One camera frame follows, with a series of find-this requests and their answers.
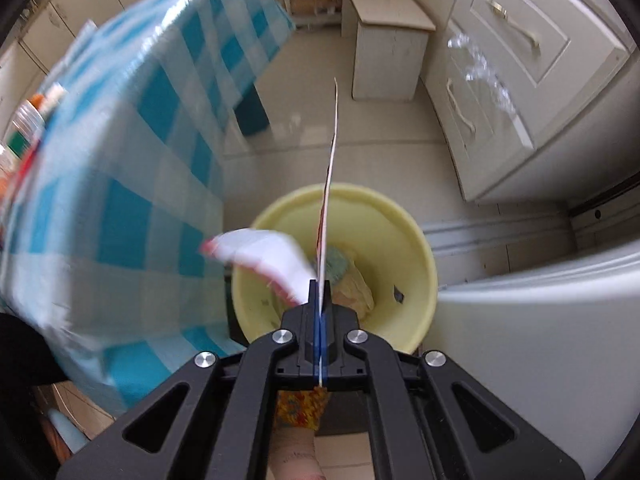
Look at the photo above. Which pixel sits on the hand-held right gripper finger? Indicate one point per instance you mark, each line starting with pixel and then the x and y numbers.
pixel 324 345
pixel 315 355

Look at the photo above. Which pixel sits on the white red wrapper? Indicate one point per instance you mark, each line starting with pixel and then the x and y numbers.
pixel 265 255

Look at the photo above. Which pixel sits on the yellow plastic bucket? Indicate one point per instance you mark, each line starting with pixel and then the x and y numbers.
pixel 400 240

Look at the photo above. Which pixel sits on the cardboard packet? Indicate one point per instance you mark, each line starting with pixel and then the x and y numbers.
pixel 330 170

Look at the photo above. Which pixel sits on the orange patterned cloth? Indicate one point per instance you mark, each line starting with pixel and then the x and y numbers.
pixel 300 407

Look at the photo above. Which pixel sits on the yellowish plastic bag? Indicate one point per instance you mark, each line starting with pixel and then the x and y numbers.
pixel 357 290

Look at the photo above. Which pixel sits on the teal crumpled paper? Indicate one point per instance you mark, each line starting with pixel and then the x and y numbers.
pixel 337 260

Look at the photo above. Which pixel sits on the small black scrap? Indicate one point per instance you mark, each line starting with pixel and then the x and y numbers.
pixel 398 294

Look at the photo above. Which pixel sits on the white appliance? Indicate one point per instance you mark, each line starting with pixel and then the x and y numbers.
pixel 525 335

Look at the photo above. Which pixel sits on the light blue plastic object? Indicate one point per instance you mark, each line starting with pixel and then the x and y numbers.
pixel 67 432

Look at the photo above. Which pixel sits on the blue white checked tablecloth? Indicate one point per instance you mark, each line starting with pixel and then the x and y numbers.
pixel 150 110

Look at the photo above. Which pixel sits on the clear plastic wrap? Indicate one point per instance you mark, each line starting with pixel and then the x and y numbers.
pixel 485 67

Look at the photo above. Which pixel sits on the cream drawer cabinet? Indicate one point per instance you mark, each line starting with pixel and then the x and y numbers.
pixel 550 110

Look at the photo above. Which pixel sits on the white wooden stool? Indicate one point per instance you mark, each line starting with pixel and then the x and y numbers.
pixel 385 15

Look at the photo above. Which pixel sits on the green white packet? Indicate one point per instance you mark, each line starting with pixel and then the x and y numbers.
pixel 19 142

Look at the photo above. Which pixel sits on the orange white packet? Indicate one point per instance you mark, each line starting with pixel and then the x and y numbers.
pixel 47 99

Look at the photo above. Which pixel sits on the cream kitchen cabinet row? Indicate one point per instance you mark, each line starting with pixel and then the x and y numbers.
pixel 60 15

